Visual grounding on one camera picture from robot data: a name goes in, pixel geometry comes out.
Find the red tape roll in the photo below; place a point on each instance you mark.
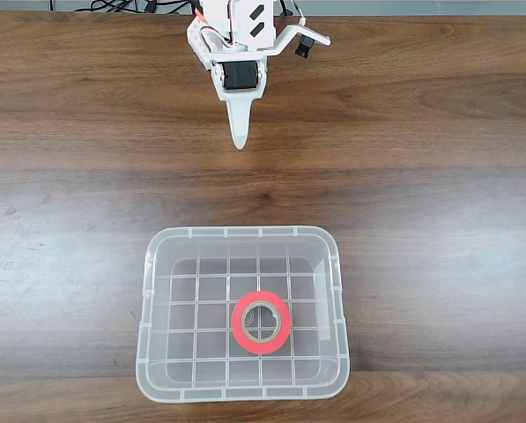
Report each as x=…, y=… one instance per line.
x=238, y=330

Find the clear plastic box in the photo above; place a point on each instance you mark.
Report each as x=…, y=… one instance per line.
x=157, y=317

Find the camera module on white bracket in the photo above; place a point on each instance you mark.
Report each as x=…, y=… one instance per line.
x=304, y=46

